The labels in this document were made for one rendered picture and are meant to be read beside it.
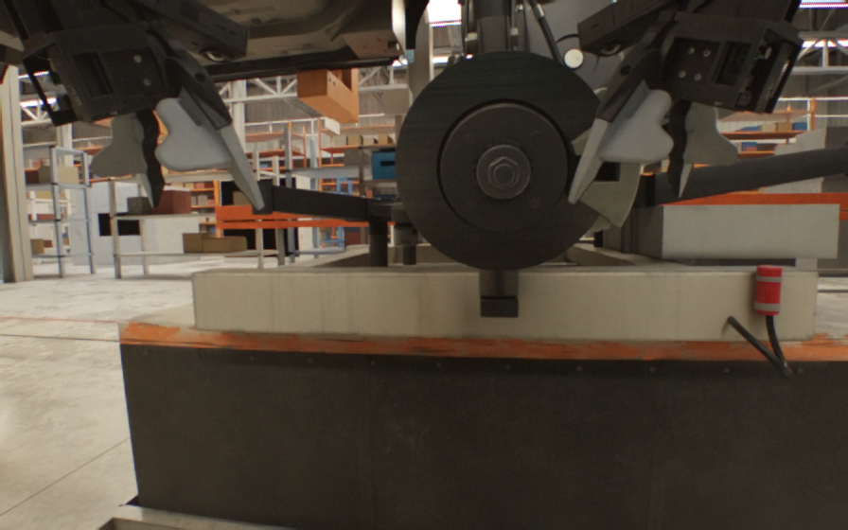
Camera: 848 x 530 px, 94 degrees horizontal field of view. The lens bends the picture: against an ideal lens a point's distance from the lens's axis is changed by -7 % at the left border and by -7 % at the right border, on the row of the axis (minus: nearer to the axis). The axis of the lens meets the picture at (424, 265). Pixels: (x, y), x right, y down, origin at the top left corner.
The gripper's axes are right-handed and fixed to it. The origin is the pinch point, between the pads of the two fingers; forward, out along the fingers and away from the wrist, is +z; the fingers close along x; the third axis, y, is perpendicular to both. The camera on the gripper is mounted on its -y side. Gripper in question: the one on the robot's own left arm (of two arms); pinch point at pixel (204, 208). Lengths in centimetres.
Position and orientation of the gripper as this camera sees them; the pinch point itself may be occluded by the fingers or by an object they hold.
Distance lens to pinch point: 42.0
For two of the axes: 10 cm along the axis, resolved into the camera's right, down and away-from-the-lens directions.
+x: 8.6, 0.9, -5.0
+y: -4.8, 4.9, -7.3
